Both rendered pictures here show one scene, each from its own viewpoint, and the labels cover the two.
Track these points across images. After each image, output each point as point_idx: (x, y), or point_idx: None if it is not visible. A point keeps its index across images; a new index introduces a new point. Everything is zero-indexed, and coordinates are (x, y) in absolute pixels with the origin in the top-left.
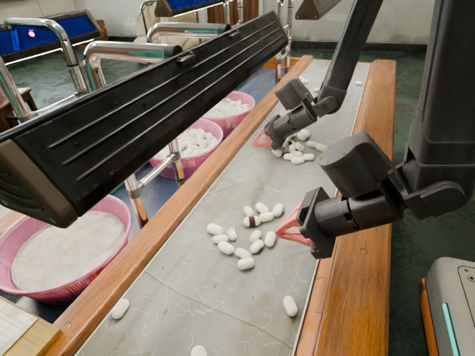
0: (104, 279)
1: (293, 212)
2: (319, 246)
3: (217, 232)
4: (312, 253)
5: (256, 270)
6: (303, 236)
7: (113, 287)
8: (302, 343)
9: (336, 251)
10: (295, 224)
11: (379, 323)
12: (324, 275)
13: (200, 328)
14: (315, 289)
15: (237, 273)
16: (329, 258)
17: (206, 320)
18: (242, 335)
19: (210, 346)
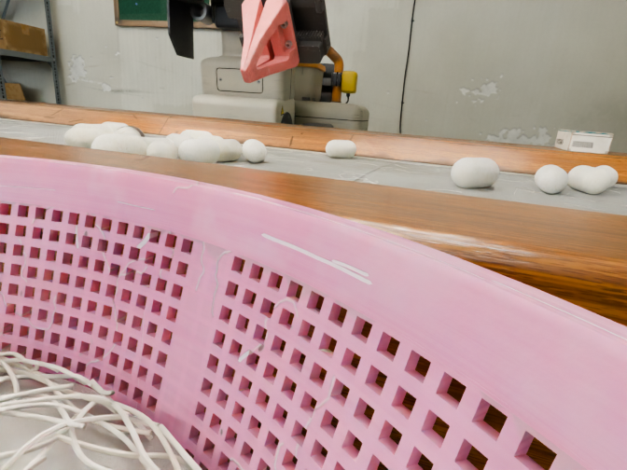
0: (340, 199)
1: (257, 11)
2: (327, 24)
3: (142, 140)
4: (320, 47)
5: (264, 159)
6: (273, 61)
7: (381, 186)
8: (392, 154)
9: (254, 124)
10: (284, 16)
11: (357, 130)
12: (291, 135)
13: (410, 186)
14: (310, 145)
15: (269, 165)
16: (263, 131)
17: (388, 182)
18: (398, 172)
19: (436, 183)
